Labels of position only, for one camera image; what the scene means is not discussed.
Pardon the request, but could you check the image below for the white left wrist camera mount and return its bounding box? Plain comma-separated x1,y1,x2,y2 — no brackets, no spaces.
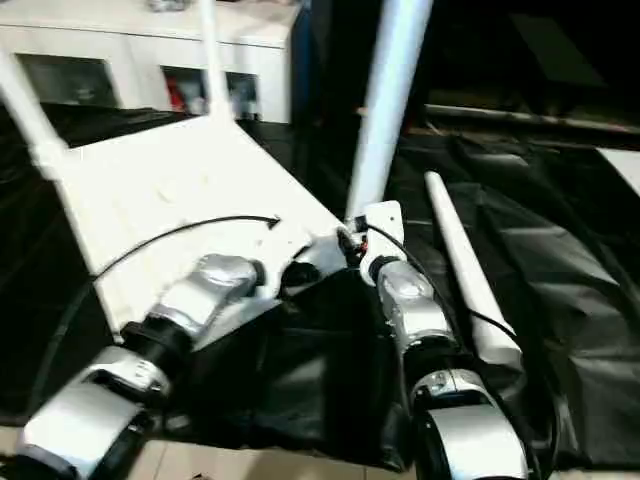
249,219,321,301

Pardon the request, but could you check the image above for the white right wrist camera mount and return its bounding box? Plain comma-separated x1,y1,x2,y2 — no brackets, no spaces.
357,199,405,286

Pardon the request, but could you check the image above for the black plastic mat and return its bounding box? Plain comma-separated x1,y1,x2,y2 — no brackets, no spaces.
0,102,640,474

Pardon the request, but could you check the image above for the long dark metal rod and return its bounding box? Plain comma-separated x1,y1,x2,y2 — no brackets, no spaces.
423,103,640,136

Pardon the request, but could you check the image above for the white cabinet with glass doors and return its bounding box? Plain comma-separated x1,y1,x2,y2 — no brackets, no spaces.
0,0,294,124

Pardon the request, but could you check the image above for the white plastic table leg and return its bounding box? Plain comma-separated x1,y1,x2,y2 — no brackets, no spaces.
197,0,237,124
0,47,71,176
423,170,525,369
343,0,436,221

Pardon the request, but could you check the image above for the white flat board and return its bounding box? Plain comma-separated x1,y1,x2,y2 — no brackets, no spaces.
597,148,640,194

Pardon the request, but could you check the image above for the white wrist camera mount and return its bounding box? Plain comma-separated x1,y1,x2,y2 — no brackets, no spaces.
249,219,321,301
357,199,405,286

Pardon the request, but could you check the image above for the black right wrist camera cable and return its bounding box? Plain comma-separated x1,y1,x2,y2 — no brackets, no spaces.
364,224,561,471

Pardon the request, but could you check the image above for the white plastic table top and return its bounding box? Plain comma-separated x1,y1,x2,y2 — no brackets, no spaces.
37,112,361,346

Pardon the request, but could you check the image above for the black left wrist camera cable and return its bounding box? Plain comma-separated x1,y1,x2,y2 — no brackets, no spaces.
27,214,282,416

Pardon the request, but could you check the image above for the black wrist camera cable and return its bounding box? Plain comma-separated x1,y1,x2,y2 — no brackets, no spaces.
27,214,282,416
364,224,561,471

